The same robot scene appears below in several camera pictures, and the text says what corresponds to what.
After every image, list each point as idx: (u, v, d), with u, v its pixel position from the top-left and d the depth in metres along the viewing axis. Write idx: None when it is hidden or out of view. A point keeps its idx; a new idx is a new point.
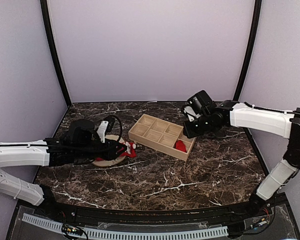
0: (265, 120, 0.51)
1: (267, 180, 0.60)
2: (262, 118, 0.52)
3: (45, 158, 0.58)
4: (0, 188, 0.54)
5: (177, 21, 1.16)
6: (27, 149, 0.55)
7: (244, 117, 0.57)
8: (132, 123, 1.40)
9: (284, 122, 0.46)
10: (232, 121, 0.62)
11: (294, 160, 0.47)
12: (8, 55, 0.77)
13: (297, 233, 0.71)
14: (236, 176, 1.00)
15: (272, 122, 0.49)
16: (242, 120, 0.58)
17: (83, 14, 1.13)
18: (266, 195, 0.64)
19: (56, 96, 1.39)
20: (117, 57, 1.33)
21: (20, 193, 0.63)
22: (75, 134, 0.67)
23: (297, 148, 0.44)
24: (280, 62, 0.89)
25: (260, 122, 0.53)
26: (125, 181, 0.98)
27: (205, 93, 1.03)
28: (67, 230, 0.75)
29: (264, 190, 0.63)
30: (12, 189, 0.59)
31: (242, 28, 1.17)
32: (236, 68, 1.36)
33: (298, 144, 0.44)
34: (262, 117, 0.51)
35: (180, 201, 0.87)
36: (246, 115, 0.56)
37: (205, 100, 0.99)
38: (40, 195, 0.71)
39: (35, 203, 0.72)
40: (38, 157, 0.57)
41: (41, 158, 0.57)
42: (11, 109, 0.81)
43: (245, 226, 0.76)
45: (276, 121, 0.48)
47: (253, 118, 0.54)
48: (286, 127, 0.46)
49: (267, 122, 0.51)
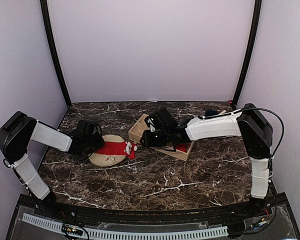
0: (217, 126, 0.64)
1: (257, 182, 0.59)
2: (212, 125, 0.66)
3: (66, 142, 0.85)
4: (24, 164, 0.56)
5: (178, 21, 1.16)
6: (57, 132, 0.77)
7: (197, 128, 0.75)
8: (132, 123, 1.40)
9: (231, 122, 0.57)
10: (193, 135, 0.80)
11: (256, 150, 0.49)
12: (8, 54, 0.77)
13: (297, 233, 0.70)
14: (236, 176, 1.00)
15: (221, 125, 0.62)
16: (198, 132, 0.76)
17: (83, 13, 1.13)
18: (262, 195, 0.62)
19: (56, 96, 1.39)
20: (116, 56, 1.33)
21: (33, 180, 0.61)
22: (85, 129, 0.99)
23: (256, 141, 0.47)
24: (280, 62, 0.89)
25: (214, 129, 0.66)
26: (125, 181, 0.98)
27: (165, 111, 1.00)
28: (67, 230, 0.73)
29: (254, 189, 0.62)
30: (29, 169, 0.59)
31: (242, 28, 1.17)
32: (236, 69, 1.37)
33: (254, 138, 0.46)
34: (212, 124, 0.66)
35: (180, 201, 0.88)
36: (198, 127, 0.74)
37: (166, 119, 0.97)
38: (47, 188, 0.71)
39: (40, 197, 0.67)
40: (61, 140, 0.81)
41: (65, 142, 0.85)
42: (10, 108, 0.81)
43: (245, 226, 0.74)
45: (225, 124, 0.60)
47: (203, 128, 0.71)
48: (235, 126, 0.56)
49: (218, 127, 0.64)
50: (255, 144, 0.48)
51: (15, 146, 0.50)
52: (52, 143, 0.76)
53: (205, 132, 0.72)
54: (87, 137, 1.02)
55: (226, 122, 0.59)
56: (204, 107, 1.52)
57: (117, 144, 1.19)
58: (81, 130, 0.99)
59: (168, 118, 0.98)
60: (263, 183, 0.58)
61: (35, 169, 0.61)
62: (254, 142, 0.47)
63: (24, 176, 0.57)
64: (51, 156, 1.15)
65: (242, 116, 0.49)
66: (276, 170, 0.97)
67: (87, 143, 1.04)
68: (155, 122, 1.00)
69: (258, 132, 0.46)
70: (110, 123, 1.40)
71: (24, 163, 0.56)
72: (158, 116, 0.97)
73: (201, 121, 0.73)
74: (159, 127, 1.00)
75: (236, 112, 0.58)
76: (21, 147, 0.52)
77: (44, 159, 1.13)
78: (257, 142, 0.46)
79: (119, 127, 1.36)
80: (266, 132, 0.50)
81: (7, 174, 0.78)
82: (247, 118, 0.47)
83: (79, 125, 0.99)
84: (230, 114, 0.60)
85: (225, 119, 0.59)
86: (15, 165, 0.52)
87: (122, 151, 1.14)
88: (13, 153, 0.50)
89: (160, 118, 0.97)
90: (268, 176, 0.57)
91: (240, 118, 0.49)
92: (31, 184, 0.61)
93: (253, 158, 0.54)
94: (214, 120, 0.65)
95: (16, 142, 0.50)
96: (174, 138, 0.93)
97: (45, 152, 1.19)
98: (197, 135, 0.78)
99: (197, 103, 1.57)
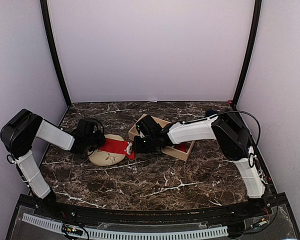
0: (196, 130, 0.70)
1: (248, 183, 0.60)
2: (192, 130, 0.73)
3: (68, 141, 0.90)
4: (28, 161, 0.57)
5: (177, 21, 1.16)
6: (60, 132, 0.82)
7: (179, 133, 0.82)
8: (132, 123, 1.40)
9: (207, 127, 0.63)
10: (176, 139, 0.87)
11: (233, 153, 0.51)
12: (8, 55, 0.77)
13: (297, 233, 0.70)
14: (236, 176, 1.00)
15: (200, 130, 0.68)
16: (180, 136, 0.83)
17: (83, 13, 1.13)
18: (259, 195, 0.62)
19: (56, 96, 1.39)
20: (116, 56, 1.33)
21: (35, 177, 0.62)
22: (86, 127, 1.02)
23: (230, 144, 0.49)
24: (280, 62, 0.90)
25: (194, 133, 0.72)
26: (125, 181, 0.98)
27: (150, 117, 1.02)
28: (67, 230, 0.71)
29: (250, 190, 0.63)
30: (32, 166, 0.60)
31: (242, 28, 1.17)
32: (236, 69, 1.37)
33: (228, 141, 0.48)
34: (192, 128, 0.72)
35: (180, 201, 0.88)
36: (179, 132, 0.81)
37: (150, 125, 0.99)
38: (47, 187, 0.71)
39: (41, 196, 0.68)
40: (64, 139, 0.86)
41: (68, 141, 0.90)
42: (10, 108, 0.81)
43: (245, 226, 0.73)
45: (202, 128, 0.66)
47: (185, 133, 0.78)
48: (210, 130, 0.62)
49: (197, 131, 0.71)
50: (231, 148, 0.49)
51: (20, 141, 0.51)
52: (55, 141, 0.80)
53: (187, 136, 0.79)
54: (88, 135, 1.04)
55: (202, 127, 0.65)
56: (203, 107, 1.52)
57: (119, 143, 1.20)
58: (82, 129, 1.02)
59: (153, 124, 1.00)
60: (255, 182, 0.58)
61: (37, 167, 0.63)
62: (228, 145, 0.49)
63: (27, 173, 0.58)
64: (51, 156, 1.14)
65: (217, 121, 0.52)
66: (276, 171, 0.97)
67: (89, 142, 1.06)
68: (141, 130, 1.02)
69: (232, 135, 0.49)
70: (110, 123, 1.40)
71: (27, 160, 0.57)
72: (144, 123, 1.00)
73: (182, 126, 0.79)
74: (145, 134, 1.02)
75: (211, 118, 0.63)
76: (25, 143, 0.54)
77: (44, 158, 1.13)
78: (232, 144, 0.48)
79: (119, 127, 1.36)
80: (242, 135, 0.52)
81: (7, 174, 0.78)
82: (220, 123, 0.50)
83: (79, 125, 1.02)
84: (207, 119, 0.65)
85: (202, 124, 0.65)
86: (19, 161, 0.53)
87: (123, 151, 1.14)
88: (19, 148, 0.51)
89: (145, 125, 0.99)
90: (255, 173, 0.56)
91: (214, 123, 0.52)
92: (32, 182, 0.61)
93: (235, 161, 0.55)
94: (192, 125, 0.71)
95: (22, 138, 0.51)
96: (157, 143, 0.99)
97: (45, 151, 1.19)
98: (180, 139, 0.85)
99: (197, 103, 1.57)
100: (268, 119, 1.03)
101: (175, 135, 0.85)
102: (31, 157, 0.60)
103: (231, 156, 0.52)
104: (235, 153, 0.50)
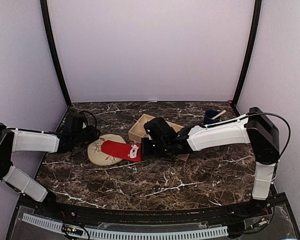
0: (223, 134, 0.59)
1: (259, 185, 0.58)
2: (217, 134, 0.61)
3: (55, 143, 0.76)
4: (13, 177, 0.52)
5: (177, 22, 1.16)
6: (42, 135, 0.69)
7: (200, 139, 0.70)
8: (132, 123, 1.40)
9: (239, 130, 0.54)
10: (194, 146, 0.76)
11: (266, 157, 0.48)
12: (9, 55, 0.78)
13: (297, 233, 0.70)
14: (236, 175, 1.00)
15: (228, 133, 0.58)
16: (202, 142, 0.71)
17: (83, 13, 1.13)
18: (263, 196, 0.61)
19: (56, 96, 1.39)
20: (116, 56, 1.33)
21: (27, 186, 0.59)
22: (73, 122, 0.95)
23: (265, 148, 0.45)
24: (279, 62, 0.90)
25: (221, 138, 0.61)
26: (125, 181, 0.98)
27: (162, 120, 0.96)
28: (67, 230, 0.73)
29: (256, 192, 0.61)
30: (22, 179, 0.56)
31: (242, 28, 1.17)
32: (236, 69, 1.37)
33: (263, 145, 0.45)
34: (218, 132, 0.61)
35: (180, 201, 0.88)
36: (201, 138, 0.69)
37: (163, 130, 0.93)
38: (44, 189, 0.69)
39: (39, 199, 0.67)
40: (49, 141, 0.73)
41: (53, 143, 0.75)
42: (10, 109, 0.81)
43: (245, 226, 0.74)
45: (231, 131, 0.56)
47: (208, 138, 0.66)
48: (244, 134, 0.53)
49: (224, 136, 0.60)
50: (266, 151, 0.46)
51: None
52: (39, 147, 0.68)
53: (211, 142, 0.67)
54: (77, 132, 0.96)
55: (232, 130, 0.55)
56: (203, 107, 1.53)
57: (123, 145, 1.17)
58: (69, 125, 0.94)
59: (165, 127, 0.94)
60: (267, 184, 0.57)
61: (28, 176, 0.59)
62: (264, 148, 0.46)
63: (17, 185, 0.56)
64: (51, 156, 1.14)
65: (250, 123, 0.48)
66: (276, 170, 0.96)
67: (78, 139, 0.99)
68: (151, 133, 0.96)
69: (268, 138, 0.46)
70: (110, 123, 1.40)
71: (14, 175, 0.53)
72: (156, 127, 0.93)
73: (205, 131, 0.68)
74: (156, 138, 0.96)
75: (242, 119, 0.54)
76: (5, 163, 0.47)
77: (44, 158, 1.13)
78: (267, 149, 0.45)
79: (119, 127, 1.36)
80: (274, 137, 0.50)
81: None
82: (255, 124, 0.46)
83: (67, 121, 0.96)
84: (236, 121, 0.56)
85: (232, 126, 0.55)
86: (5, 179, 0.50)
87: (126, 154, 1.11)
88: None
89: (157, 129, 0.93)
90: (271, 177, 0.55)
91: (248, 124, 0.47)
92: (26, 191, 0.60)
93: (260, 166, 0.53)
94: (219, 129, 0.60)
95: None
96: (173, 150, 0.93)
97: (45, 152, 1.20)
98: (203, 145, 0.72)
99: (197, 103, 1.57)
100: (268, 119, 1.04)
101: (196, 140, 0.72)
102: (19, 171, 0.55)
103: (265, 160, 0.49)
104: (269, 156, 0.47)
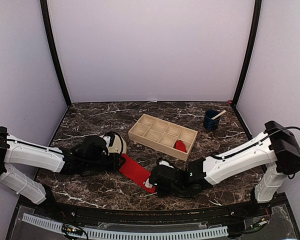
0: (244, 162, 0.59)
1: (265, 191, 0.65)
2: (237, 164, 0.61)
3: (58, 165, 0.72)
4: (7, 180, 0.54)
5: (177, 22, 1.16)
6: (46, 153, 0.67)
7: (219, 174, 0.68)
8: (132, 123, 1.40)
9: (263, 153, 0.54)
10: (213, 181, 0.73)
11: (291, 169, 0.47)
12: (9, 55, 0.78)
13: (297, 233, 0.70)
14: (236, 176, 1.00)
15: (250, 160, 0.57)
16: (221, 176, 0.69)
17: (83, 14, 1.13)
18: (267, 198, 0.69)
19: (56, 96, 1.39)
20: (116, 56, 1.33)
21: (23, 190, 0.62)
22: (89, 149, 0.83)
23: (294, 161, 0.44)
24: (279, 63, 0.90)
25: (241, 167, 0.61)
26: (125, 181, 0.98)
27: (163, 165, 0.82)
28: (67, 230, 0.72)
29: (262, 196, 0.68)
30: (18, 184, 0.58)
31: (242, 29, 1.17)
32: (236, 69, 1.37)
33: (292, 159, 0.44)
34: (238, 162, 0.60)
35: (180, 201, 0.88)
36: (220, 172, 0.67)
37: (171, 178, 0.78)
38: (44, 194, 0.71)
39: (36, 201, 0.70)
40: (53, 163, 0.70)
41: (56, 165, 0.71)
42: (10, 109, 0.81)
43: (245, 226, 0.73)
45: (252, 157, 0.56)
47: (227, 170, 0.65)
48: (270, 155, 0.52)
49: (245, 164, 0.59)
50: (295, 165, 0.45)
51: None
52: (41, 164, 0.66)
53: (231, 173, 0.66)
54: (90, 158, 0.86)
55: (254, 156, 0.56)
56: (203, 107, 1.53)
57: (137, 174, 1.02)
58: (84, 151, 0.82)
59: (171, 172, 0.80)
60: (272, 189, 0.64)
61: (26, 182, 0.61)
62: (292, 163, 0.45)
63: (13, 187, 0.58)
64: None
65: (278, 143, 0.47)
66: None
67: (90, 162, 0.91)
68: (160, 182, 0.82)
69: (293, 150, 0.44)
70: (110, 123, 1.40)
71: (10, 179, 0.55)
72: (160, 175, 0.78)
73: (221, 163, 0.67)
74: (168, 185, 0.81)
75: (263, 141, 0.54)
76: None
77: None
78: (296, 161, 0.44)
79: (119, 127, 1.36)
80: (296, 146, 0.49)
81: None
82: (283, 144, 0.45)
83: (84, 144, 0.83)
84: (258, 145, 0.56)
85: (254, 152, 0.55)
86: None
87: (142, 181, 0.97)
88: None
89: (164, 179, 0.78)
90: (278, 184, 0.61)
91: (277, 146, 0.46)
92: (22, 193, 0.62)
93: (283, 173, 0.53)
94: (239, 159, 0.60)
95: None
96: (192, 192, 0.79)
97: None
98: (223, 178, 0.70)
99: (197, 103, 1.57)
100: (268, 119, 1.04)
101: (216, 176, 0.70)
102: (16, 178, 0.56)
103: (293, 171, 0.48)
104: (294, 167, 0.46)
